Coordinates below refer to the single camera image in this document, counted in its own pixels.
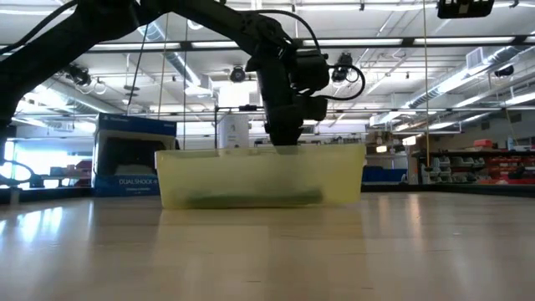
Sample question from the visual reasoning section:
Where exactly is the green braided USB-C cable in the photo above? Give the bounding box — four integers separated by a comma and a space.
186, 188, 325, 209

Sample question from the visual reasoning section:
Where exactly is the yellow translucent plastic bin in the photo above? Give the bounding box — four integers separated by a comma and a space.
154, 143, 368, 210

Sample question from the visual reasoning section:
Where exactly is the round black ceiling fixture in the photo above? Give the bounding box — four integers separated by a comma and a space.
228, 65, 247, 84

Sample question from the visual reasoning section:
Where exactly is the white cylindrical column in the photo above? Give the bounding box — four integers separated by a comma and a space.
217, 115, 251, 150

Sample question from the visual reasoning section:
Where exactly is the blue DualShock cardboard box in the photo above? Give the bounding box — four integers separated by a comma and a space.
91, 111, 179, 197

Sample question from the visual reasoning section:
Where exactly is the black ceiling-mounted device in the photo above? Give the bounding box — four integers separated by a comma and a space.
64, 62, 93, 88

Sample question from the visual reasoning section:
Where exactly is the shelving with red bins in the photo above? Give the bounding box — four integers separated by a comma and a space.
411, 148, 535, 187

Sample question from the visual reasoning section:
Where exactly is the black background station frame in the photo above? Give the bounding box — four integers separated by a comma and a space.
214, 104, 268, 150

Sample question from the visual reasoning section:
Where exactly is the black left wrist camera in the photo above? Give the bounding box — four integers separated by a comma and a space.
292, 49, 331, 91

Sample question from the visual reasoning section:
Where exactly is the black ceiling camera with cable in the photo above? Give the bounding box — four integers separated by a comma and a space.
332, 52, 360, 84

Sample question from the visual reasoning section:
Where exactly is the yellow hanging cord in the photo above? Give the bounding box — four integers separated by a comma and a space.
422, 0, 431, 169

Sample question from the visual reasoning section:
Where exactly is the black aluminium table frame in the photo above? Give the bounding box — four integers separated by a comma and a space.
0, 182, 535, 206

